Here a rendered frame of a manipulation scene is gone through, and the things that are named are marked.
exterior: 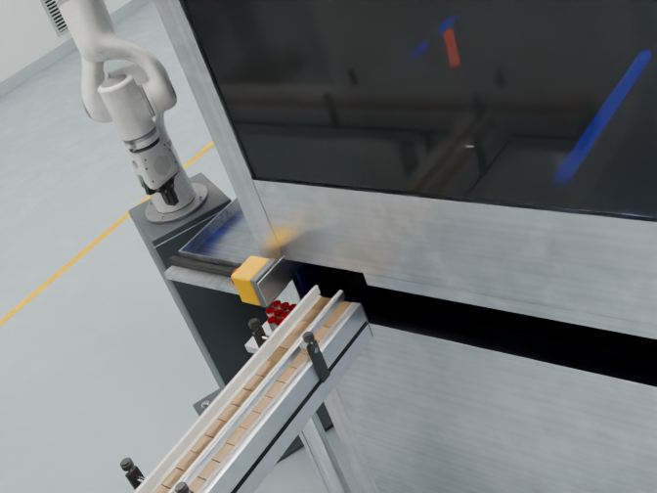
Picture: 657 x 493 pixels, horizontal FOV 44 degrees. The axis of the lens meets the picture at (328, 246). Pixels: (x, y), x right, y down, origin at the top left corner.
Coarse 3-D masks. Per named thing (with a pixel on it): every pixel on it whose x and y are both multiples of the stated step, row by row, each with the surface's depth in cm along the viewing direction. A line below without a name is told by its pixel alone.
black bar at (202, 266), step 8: (176, 256) 205; (176, 264) 204; (184, 264) 202; (192, 264) 200; (200, 264) 198; (208, 264) 197; (216, 264) 196; (208, 272) 197; (216, 272) 195; (224, 272) 193; (232, 272) 192
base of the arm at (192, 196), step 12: (180, 168) 228; (180, 180) 228; (180, 192) 229; (192, 192) 233; (204, 192) 235; (156, 204) 231; (180, 204) 230; (192, 204) 231; (156, 216) 232; (168, 216) 230; (180, 216) 228
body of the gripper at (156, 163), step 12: (156, 144) 192; (132, 156) 190; (144, 156) 189; (156, 156) 192; (168, 156) 195; (144, 168) 190; (156, 168) 193; (168, 168) 195; (144, 180) 192; (156, 180) 193
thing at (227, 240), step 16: (224, 208) 214; (240, 208) 218; (208, 224) 210; (224, 224) 214; (240, 224) 212; (192, 240) 206; (208, 240) 210; (224, 240) 208; (240, 240) 206; (192, 256) 201; (208, 256) 197; (224, 256) 201; (240, 256) 199
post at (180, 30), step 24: (168, 0) 139; (168, 24) 143; (192, 24) 141; (192, 48) 143; (192, 72) 148; (216, 96) 148; (216, 120) 152; (216, 144) 157; (240, 144) 154; (240, 168) 157; (240, 192) 162; (264, 216) 163; (264, 240) 168; (288, 264) 169; (288, 288) 174; (336, 408) 195; (360, 456) 203; (360, 480) 211
